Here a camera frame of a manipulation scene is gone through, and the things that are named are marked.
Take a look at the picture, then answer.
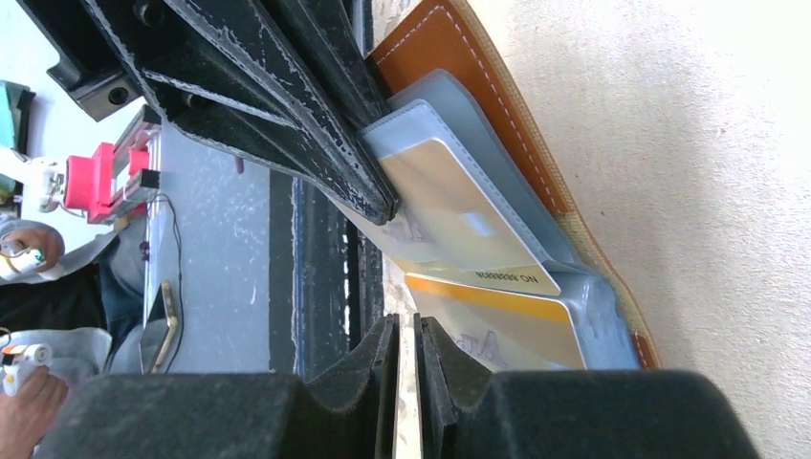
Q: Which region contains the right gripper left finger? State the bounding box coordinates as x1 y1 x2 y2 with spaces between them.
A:
37 316 399 458

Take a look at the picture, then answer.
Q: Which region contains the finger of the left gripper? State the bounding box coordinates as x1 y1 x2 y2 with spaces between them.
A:
263 0 388 129

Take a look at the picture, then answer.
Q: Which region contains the person hand upper left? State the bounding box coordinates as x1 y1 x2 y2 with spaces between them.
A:
1 228 65 272

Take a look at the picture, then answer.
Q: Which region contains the person hand lower left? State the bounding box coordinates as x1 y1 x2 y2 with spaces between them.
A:
1 366 68 459

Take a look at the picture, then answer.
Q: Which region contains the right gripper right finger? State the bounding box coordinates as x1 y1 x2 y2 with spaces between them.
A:
415 317 757 458

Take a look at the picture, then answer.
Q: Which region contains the red device in background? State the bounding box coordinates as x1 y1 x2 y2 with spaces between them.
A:
62 105 162 225

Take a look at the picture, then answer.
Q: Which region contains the brown leather card holder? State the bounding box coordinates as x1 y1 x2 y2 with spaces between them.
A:
346 1 660 371

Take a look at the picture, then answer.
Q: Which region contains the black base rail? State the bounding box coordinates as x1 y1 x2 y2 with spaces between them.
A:
269 172 383 381

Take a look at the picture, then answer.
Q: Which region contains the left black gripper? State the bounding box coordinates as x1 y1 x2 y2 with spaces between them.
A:
18 1 400 225

